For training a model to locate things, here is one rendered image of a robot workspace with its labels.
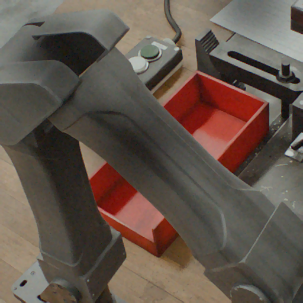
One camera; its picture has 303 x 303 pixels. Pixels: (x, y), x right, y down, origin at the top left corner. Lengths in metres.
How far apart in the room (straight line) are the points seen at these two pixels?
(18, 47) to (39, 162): 0.10
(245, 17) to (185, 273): 0.49
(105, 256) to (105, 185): 0.24
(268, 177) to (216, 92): 0.15
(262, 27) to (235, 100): 0.21
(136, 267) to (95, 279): 0.18
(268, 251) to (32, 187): 0.23
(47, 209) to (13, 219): 0.32
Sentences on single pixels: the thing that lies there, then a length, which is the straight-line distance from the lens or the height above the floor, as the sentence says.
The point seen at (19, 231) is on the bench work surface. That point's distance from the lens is 1.05.
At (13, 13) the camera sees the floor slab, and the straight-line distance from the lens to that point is 2.92.
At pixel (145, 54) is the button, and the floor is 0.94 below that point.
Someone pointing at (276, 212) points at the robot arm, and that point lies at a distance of 0.63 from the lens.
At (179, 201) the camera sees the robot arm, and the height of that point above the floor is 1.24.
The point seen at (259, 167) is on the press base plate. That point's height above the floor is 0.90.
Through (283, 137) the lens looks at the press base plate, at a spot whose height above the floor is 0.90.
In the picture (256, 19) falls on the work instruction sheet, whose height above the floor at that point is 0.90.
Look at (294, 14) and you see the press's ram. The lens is 0.93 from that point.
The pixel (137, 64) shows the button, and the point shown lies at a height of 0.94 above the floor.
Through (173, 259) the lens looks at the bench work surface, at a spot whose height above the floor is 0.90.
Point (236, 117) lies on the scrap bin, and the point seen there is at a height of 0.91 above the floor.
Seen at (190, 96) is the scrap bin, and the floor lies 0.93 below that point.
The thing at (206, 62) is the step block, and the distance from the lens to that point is 1.14.
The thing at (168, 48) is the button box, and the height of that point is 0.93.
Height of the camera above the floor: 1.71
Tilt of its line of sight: 48 degrees down
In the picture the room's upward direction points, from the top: 9 degrees counter-clockwise
